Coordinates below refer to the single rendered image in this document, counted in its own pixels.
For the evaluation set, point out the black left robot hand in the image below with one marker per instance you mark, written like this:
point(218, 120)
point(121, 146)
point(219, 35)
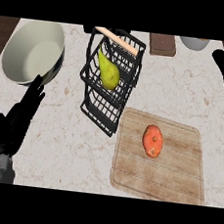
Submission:
point(16, 122)

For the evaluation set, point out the green pear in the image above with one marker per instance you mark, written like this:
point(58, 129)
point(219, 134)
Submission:
point(108, 72)

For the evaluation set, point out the wooden cutting board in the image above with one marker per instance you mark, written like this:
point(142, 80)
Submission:
point(164, 162)

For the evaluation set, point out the white round container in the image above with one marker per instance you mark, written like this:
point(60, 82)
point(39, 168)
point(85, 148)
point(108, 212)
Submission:
point(194, 43)

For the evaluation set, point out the white round pot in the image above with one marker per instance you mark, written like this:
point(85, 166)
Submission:
point(33, 52)

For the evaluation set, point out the brown rectangular block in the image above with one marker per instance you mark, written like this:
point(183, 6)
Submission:
point(162, 44)

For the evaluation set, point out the orange round fruit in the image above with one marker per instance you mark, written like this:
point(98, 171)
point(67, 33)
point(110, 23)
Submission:
point(153, 141)

